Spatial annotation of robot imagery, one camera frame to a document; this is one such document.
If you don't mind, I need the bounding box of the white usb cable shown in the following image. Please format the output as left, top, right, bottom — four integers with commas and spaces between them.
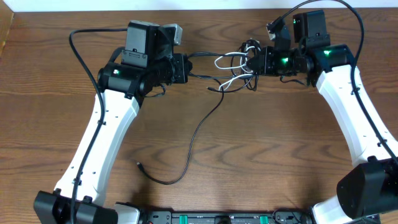
214, 45, 257, 91

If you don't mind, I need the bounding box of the black usb cable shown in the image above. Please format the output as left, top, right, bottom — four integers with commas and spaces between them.
136, 39, 265, 186

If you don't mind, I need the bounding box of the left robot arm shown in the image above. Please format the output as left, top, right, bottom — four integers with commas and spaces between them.
34, 21, 192, 223

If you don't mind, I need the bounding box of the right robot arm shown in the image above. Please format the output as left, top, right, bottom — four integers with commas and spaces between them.
247, 10, 397, 223

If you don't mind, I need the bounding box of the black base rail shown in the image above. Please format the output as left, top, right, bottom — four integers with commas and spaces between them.
114, 202, 382, 224

